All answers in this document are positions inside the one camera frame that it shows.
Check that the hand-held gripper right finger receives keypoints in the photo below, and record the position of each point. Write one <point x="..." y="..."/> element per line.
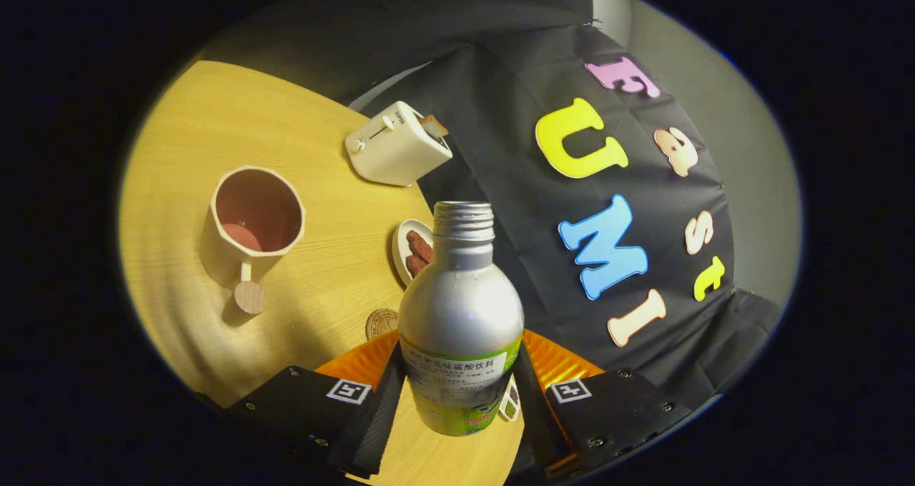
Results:
<point x="540" y="422"/>

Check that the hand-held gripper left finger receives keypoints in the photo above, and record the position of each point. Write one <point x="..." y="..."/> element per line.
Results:
<point x="375" y="429"/>

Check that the round wooden coaster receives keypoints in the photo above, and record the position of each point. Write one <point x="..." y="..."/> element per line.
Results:
<point x="380" y="323"/>

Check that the silver bottle with green label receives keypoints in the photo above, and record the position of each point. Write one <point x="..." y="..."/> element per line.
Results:
<point x="461" y="307"/>

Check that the brown meat piece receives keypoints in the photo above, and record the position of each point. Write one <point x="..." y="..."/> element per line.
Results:
<point x="419" y="245"/>
<point x="416" y="265"/>

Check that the white oval plate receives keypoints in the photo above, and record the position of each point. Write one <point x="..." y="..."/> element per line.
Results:
<point x="400" y="246"/>

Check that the white toaster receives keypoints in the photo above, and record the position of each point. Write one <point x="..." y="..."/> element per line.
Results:
<point x="393" y="154"/>

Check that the brown toast slice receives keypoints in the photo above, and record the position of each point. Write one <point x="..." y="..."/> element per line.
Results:
<point x="434" y="125"/>

